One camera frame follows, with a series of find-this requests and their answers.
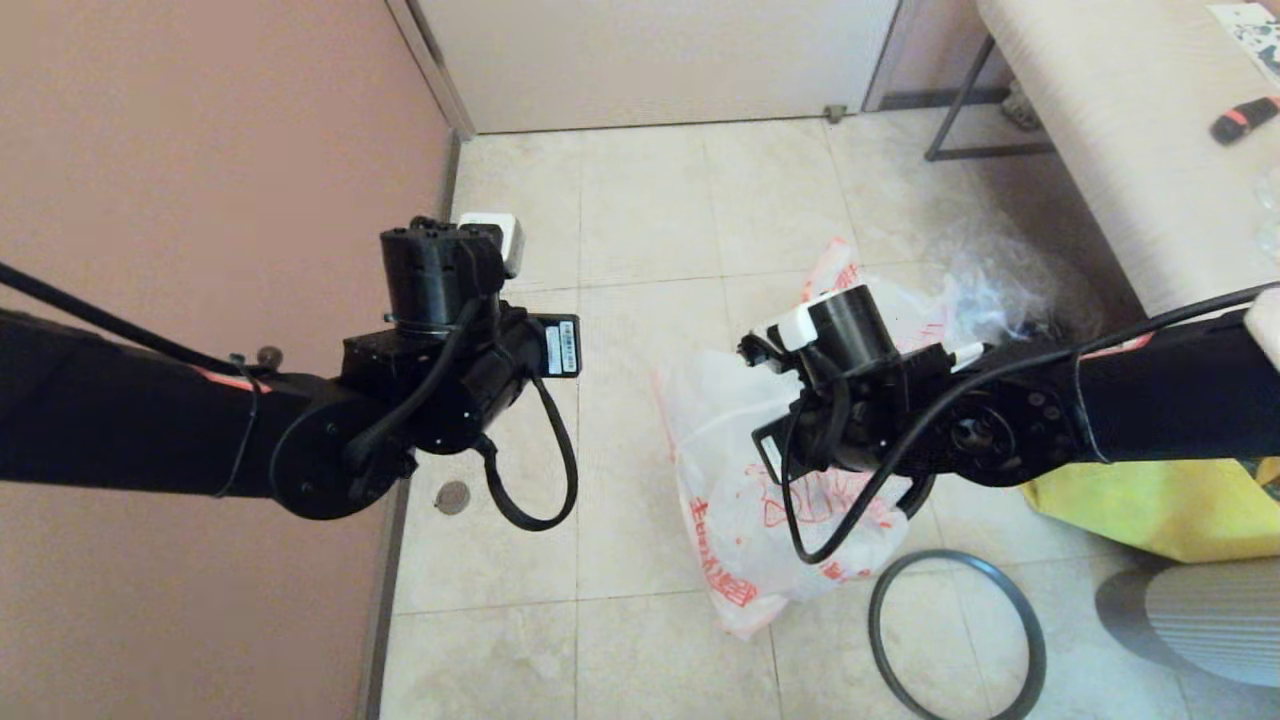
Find black-white printed paper sheet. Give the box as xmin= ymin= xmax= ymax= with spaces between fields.
xmin=1205 ymin=5 xmax=1280 ymax=91

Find crumpled clear plastic wrap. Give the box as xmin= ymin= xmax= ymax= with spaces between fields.
xmin=1255 ymin=165 xmax=1280 ymax=263

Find new white orange-print bag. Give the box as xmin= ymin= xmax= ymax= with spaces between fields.
xmin=655 ymin=345 xmax=941 ymax=641

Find long black left arm cable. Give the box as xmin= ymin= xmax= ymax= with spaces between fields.
xmin=0 ymin=260 xmax=256 ymax=379

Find used white red-drawstring trash bag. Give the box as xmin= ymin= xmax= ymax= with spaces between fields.
xmin=800 ymin=235 xmax=1011 ymax=353

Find black metal table frame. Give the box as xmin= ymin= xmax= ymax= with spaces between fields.
xmin=922 ymin=38 xmax=1051 ymax=163

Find black cable with plug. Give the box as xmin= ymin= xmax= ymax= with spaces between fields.
xmin=475 ymin=375 xmax=581 ymax=533

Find white door panel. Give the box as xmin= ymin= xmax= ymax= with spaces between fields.
xmin=415 ymin=0 xmax=901 ymax=136

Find black orange marker pen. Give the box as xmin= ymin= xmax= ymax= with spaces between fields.
xmin=1208 ymin=98 xmax=1280 ymax=149

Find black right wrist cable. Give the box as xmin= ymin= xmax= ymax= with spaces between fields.
xmin=778 ymin=283 xmax=1280 ymax=566

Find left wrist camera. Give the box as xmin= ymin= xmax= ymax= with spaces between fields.
xmin=378 ymin=212 xmax=526 ymax=336

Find clear plastic bag dark contents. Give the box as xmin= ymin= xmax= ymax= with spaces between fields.
xmin=940 ymin=225 xmax=1106 ymax=346

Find grey door frame strip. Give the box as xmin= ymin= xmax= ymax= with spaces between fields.
xmin=862 ymin=0 xmax=916 ymax=113
xmin=388 ymin=0 xmax=479 ymax=141

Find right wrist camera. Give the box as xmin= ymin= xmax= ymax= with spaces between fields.
xmin=740 ymin=285 xmax=901 ymax=393

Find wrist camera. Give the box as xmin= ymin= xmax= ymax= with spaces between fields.
xmin=378 ymin=212 xmax=526 ymax=336
xmin=740 ymin=285 xmax=901 ymax=393

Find grey bin rim ring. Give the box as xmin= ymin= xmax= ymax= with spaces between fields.
xmin=868 ymin=550 xmax=1048 ymax=720

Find yellow fabric tote bag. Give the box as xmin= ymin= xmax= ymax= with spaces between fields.
xmin=1020 ymin=455 xmax=1280 ymax=566

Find grey ribbed round object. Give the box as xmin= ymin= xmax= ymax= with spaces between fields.
xmin=1095 ymin=558 xmax=1280 ymax=691

